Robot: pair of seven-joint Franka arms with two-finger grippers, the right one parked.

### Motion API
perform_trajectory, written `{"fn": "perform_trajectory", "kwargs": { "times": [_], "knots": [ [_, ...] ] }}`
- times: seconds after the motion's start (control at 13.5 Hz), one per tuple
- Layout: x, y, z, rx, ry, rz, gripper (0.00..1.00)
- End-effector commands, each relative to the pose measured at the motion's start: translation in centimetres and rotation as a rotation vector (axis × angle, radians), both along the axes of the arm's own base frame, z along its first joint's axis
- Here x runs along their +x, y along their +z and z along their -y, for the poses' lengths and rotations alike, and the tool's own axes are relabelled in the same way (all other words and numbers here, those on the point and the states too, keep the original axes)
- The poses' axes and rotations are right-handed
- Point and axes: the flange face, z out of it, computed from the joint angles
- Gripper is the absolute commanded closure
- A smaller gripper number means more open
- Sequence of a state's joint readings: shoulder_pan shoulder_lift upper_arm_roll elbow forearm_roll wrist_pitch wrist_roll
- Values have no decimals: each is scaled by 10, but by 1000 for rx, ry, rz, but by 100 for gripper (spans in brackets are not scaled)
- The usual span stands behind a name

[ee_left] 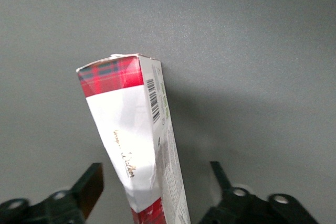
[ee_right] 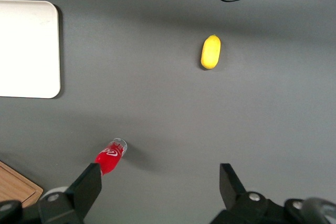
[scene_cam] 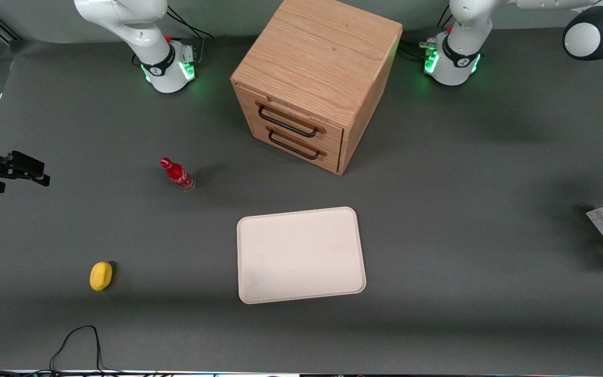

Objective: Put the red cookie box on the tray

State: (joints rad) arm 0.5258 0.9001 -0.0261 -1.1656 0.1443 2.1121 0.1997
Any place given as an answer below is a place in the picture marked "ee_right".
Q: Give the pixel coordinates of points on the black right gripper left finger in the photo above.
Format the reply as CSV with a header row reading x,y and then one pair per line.
x,y
86,187

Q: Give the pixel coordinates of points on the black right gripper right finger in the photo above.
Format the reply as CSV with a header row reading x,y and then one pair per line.
x,y
233,190

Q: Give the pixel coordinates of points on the beige rectangular tray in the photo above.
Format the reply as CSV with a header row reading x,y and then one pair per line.
x,y
26,48

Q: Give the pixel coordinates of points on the red soda bottle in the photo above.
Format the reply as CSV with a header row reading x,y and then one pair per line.
x,y
107,159

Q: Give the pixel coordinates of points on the wooden drawer cabinet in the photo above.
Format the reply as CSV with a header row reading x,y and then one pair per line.
x,y
15,184

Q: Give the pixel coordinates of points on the yellow lemon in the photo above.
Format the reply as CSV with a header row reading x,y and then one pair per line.
x,y
210,52

